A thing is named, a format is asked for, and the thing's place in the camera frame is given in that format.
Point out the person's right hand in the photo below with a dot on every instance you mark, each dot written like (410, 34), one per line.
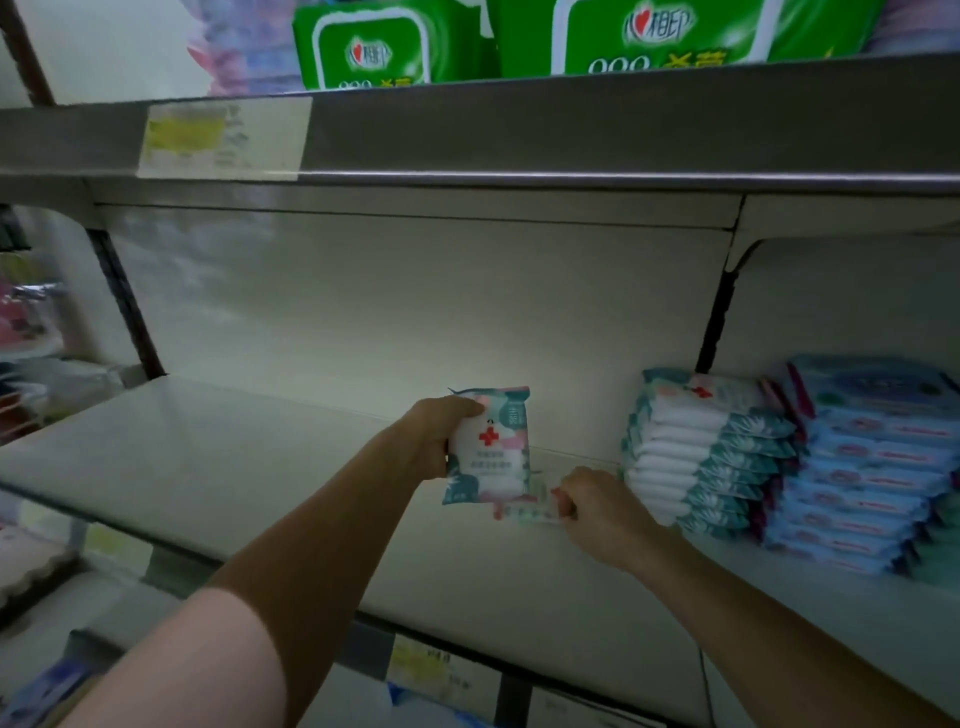
(608, 518)

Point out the metal store shelving unit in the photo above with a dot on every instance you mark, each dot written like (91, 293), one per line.
(300, 300)

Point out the stack of white green packets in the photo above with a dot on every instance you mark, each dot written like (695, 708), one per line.
(705, 450)

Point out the person's left forearm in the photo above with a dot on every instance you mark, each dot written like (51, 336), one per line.
(255, 615)

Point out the stack of blue red packets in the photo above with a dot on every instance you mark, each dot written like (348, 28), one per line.
(870, 450)

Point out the hanging packaged goods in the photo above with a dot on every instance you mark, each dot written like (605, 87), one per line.
(27, 323)

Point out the white textured pack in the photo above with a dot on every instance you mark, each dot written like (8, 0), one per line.
(33, 563)

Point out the dark plastic bags bundle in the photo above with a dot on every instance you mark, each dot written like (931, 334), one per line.
(42, 693)

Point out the wipes packet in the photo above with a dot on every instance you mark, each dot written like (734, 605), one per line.
(528, 506)
(492, 443)

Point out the person's right forearm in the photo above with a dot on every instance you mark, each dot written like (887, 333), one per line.
(795, 645)

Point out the person's left hand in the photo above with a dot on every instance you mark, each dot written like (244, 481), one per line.
(428, 438)

